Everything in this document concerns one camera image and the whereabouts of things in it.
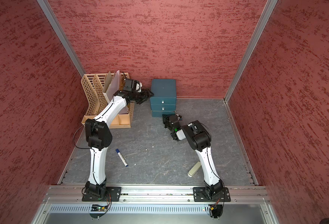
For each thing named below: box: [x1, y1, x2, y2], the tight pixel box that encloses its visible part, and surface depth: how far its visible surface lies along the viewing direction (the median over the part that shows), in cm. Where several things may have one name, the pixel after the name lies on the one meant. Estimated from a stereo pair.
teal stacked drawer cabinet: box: [149, 78, 177, 118], surface depth 102 cm
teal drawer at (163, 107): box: [150, 104, 177, 112], surface depth 102 cm
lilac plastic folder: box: [102, 70, 121, 103], surface depth 89 cm
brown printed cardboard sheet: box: [102, 70, 113, 93], surface depth 99 cm
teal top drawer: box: [149, 97, 177, 105], surface depth 96 cm
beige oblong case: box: [187, 161, 202, 178], surface depth 82 cm
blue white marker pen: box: [115, 148, 129, 168], surface depth 89 cm
